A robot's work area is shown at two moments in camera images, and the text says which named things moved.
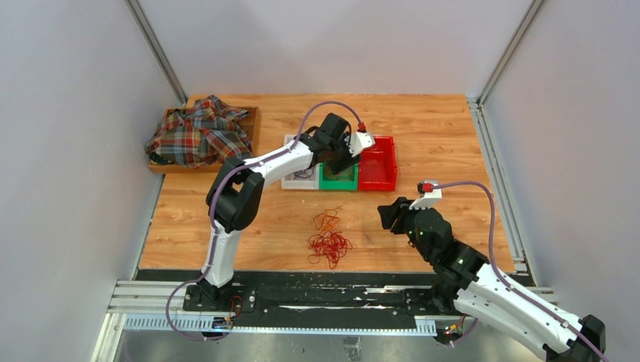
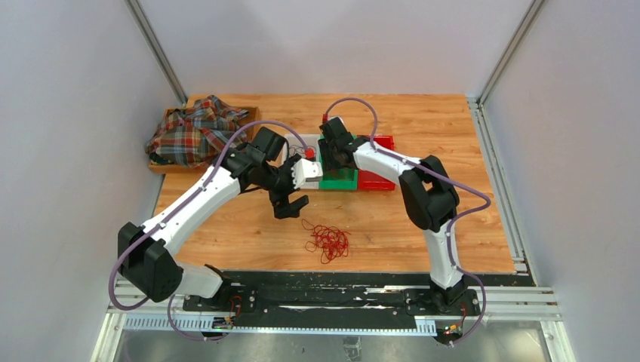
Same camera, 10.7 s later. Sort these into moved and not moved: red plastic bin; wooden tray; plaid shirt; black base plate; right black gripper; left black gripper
Moved: right black gripper; left black gripper
Not moved: wooden tray; black base plate; red plastic bin; plaid shirt
